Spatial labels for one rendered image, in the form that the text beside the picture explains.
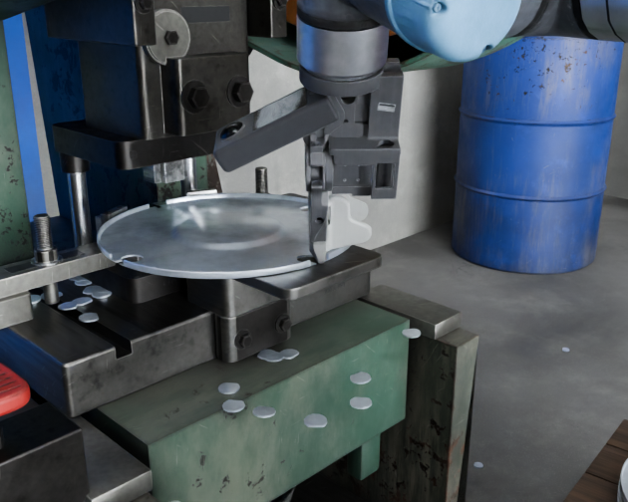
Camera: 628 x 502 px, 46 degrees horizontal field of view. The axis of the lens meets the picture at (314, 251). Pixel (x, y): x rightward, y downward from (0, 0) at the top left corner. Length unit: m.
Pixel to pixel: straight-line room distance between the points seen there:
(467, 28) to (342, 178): 0.23
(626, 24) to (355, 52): 0.20
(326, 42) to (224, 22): 0.29
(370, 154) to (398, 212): 2.59
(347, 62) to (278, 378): 0.37
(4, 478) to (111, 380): 0.19
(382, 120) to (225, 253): 0.23
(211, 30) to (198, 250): 0.24
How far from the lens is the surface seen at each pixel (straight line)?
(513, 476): 1.82
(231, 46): 0.88
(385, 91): 0.64
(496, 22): 0.51
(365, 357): 0.91
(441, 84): 3.33
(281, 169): 2.67
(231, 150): 0.65
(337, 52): 0.60
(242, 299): 0.82
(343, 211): 0.69
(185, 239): 0.82
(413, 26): 0.49
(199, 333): 0.84
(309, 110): 0.63
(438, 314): 0.99
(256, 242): 0.80
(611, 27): 0.56
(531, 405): 2.09
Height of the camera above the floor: 1.05
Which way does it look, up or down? 20 degrees down
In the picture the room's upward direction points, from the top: straight up
